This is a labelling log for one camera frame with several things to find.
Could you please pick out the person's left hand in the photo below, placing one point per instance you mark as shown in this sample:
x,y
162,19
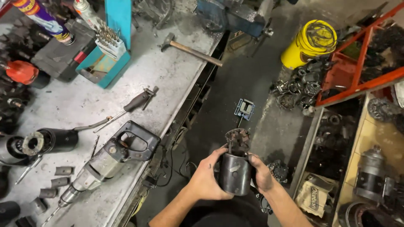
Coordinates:
x,y
205,181

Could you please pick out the person's right hand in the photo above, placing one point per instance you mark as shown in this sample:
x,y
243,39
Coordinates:
x,y
263,175

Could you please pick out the black cylindrical motor housing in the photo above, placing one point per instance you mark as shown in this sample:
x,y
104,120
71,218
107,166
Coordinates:
x,y
235,175

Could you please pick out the round black alternator part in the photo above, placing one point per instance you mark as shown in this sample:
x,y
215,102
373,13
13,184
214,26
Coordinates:
x,y
277,171

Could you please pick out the person's dark trousers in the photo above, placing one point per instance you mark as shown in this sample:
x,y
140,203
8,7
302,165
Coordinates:
x,y
221,214

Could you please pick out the brush holder plate assembly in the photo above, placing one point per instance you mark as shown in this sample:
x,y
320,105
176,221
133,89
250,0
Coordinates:
x,y
237,142

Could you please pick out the crumpled paper bag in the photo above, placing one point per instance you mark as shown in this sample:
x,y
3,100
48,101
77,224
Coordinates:
x,y
315,195

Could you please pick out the small blue transformer part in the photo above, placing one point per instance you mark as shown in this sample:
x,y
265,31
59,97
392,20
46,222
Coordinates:
x,y
244,109

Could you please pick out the shelf of dark engine parts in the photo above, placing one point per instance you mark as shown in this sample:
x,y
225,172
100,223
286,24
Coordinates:
x,y
331,142

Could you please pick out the heap of dirty motor parts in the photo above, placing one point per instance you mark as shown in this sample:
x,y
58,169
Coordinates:
x,y
296,90

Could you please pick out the grey electric drill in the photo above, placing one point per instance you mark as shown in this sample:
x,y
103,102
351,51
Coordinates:
x,y
104,164

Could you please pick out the grey starter motor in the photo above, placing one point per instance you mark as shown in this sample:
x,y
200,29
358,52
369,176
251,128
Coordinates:
x,y
371,175

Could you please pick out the loose drill bit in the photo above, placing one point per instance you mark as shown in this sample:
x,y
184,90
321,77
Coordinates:
x,y
94,147

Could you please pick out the curved metal pry bar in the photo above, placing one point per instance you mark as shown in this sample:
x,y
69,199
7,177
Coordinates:
x,y
91,124

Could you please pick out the yellow plastic bucket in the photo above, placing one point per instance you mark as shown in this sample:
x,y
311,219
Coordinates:
x,y
307,44

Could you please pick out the curved metal pole shoe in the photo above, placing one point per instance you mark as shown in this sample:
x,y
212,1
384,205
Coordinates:
x,y
40,205
60,182
63,170
48,193

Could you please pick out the teal drill bit case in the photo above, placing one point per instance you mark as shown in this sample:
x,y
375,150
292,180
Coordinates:
x,y
109,53

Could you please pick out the blue bench vise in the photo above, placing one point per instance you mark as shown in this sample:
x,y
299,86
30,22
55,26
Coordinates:
x,y
235,14

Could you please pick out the black starter motor body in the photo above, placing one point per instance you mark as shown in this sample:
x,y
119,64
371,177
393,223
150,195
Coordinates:
x,y
41,143

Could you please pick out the set of drill bits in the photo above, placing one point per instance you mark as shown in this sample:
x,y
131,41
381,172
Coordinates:
x,y
109,39

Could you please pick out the metal punch tool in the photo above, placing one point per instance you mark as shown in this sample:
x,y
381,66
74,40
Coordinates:
x,y
27,170

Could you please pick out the dark grey plastic case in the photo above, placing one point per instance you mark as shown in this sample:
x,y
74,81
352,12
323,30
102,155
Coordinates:
x,y
61,52

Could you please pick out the white spray can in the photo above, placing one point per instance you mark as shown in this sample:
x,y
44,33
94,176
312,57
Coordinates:
x,y
85,12

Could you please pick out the red oil can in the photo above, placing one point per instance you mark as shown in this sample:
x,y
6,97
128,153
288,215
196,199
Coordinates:
x,y
21,72

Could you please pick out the heap of black armatures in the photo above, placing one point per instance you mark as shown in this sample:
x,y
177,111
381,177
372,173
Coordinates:
x,y
14,60

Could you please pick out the purple yellow spray can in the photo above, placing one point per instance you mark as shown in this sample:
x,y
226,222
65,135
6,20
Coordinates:
x,y
44,19

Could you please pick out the red metal frame rack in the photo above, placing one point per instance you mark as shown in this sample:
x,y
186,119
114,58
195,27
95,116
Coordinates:
x,y
356,66

